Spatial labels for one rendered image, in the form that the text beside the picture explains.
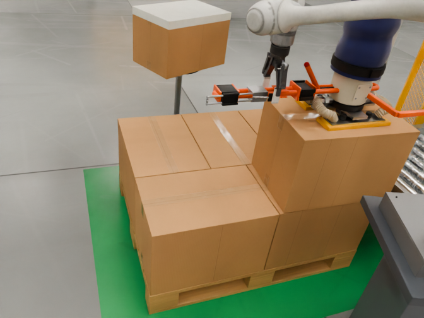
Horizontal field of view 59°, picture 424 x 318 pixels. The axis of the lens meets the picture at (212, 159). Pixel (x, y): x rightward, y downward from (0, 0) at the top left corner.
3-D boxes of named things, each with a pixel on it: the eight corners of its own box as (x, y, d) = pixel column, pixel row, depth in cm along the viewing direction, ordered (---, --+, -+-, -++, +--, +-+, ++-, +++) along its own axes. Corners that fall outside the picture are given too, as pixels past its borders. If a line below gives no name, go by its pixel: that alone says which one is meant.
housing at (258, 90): (259, 94, 160) (261, 84, 158) (266, 101, 155) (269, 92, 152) (245, 95, 158) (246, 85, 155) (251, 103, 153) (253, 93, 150)
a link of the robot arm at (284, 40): (289, 24, 145) (285, 40, 149) (268, 24, 142) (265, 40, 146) (301, 32, 139) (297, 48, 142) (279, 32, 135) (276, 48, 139)
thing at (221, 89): (231, 94, 156) (233, 83, 154) (238, 103, 151) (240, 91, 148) (212, 95, 154) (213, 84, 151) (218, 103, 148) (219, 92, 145)
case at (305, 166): (344, 154, 224) (366, 93, 201) (387, 198, 193) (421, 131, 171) (250, 163, 206) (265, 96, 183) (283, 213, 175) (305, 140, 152)
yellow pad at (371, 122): (375, 115, 180) (379, 105, 177) (390, 125, 172) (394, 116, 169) (315, 120, 169) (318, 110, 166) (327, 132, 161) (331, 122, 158)
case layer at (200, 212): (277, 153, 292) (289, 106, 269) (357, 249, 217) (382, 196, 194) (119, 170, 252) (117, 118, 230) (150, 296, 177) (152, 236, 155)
